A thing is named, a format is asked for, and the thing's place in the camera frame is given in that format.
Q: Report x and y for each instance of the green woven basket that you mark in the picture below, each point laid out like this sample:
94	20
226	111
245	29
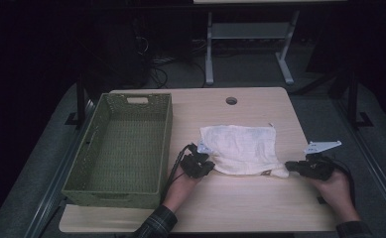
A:
124	148

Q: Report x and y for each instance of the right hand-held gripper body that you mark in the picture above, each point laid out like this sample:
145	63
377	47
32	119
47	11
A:
316	168

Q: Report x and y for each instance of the small black block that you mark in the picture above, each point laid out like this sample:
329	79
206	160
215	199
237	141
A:
321	200

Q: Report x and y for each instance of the aluminium rail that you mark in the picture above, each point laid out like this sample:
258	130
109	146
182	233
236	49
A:
375	172
55	185

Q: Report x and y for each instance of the white bear print towel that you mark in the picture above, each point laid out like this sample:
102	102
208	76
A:
243	148

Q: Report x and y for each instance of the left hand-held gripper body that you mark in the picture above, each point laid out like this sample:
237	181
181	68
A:
197	167

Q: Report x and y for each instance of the person's right hand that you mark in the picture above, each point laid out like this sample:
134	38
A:
337	191

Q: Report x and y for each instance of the black stand post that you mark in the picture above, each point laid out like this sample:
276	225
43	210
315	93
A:
353	99
80	99

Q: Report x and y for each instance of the white metal desk frame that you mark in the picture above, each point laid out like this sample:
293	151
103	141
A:
246	31

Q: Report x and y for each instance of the person's left hand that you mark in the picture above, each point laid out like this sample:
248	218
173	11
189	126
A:
179	190

